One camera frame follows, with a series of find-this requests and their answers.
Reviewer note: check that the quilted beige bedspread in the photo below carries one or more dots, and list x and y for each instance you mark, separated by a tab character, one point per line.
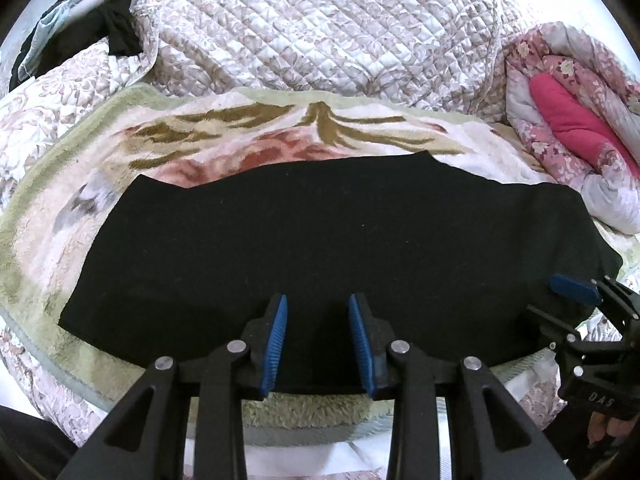
434	55

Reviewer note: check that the magenta pillow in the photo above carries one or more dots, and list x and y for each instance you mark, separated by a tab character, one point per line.
580	130

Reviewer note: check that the pink floral rolled quilt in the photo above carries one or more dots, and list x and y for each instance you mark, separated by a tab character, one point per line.
597	79

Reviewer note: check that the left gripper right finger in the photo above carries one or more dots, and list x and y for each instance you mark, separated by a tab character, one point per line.
490	435

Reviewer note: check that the dark clothes pile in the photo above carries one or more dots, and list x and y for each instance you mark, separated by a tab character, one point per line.
70	26

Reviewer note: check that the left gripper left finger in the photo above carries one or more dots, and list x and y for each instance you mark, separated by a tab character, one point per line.
144	435

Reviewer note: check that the floral fleece blanket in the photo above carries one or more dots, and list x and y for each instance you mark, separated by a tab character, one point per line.
67	163

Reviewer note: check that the black pants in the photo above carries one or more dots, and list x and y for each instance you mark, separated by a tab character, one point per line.
451	260

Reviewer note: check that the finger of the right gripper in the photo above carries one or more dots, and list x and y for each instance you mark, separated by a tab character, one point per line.
562	337
586	293

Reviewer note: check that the person right hand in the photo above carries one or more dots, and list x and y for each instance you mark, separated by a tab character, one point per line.
601	426

